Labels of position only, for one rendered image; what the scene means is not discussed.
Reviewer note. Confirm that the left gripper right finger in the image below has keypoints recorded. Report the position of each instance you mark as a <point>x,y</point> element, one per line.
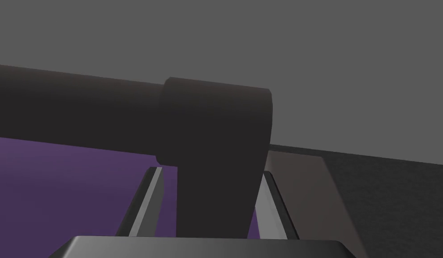
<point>273,218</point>

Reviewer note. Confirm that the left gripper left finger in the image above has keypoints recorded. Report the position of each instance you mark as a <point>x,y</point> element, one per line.
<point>144,211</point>

